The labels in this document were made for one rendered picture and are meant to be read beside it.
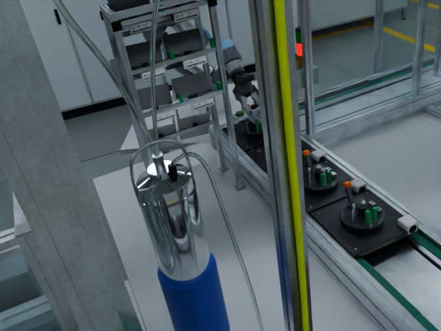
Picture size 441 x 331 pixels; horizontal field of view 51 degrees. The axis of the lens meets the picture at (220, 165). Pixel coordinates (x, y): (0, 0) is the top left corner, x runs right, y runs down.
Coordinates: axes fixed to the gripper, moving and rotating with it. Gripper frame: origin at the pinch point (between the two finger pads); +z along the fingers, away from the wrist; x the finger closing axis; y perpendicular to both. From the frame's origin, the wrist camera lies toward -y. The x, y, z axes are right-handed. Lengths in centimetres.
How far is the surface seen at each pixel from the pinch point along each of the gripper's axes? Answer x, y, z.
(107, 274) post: 77, -109, 43
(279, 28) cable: 44, -131, 21
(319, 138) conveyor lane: -22.3, -2.2, 21.7
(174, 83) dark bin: 36.0, -28.7, -12.5
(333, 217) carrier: 7, -44, 53
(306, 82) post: -17.6, -19.9, 0.3
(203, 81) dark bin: 25.8, -29.6, -9.7
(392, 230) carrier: -4, -56, 63
